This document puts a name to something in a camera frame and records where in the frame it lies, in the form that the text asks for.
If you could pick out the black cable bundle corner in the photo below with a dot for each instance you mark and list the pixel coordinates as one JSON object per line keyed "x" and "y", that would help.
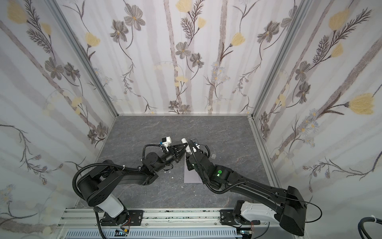
{"x": 370, "y": 228}

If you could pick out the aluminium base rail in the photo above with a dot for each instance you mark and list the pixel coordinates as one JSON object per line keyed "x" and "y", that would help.
{"x": 148, "y": 218}

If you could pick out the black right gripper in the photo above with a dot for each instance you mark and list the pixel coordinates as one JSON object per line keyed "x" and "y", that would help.
{"x": 193, "y": 156}

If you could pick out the grey paper envelope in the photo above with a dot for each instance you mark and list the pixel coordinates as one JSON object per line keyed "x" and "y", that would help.
{"x": 191, "y": 177}

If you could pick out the white glue stick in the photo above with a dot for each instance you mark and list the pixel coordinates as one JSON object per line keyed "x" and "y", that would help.
{"x": 188, "y": 150}

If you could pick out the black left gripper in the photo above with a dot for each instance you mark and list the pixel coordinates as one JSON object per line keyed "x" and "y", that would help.
{"x": 172, "y": 152}

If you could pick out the white slotted cable duct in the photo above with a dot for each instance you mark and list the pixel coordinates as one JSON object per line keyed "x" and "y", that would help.
{"x": 176, "y": 233}

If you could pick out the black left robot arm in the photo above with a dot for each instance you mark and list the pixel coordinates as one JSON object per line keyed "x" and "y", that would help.
{"x": 96, "y": 182}

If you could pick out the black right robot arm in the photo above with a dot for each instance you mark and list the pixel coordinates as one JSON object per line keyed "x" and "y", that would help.
{"x": 288, "y": 204}

